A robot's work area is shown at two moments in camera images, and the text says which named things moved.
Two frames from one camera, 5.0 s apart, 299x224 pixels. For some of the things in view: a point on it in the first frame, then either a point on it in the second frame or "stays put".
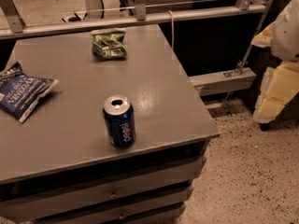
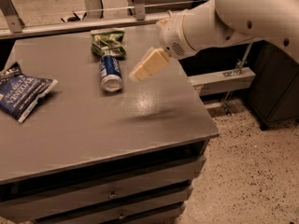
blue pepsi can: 119,112 → 111,74
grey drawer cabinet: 56,166 stays put
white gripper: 287,36 → 172,36
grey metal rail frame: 12,25 stays put
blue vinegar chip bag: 20,93 stays put
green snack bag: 109,45 stays put
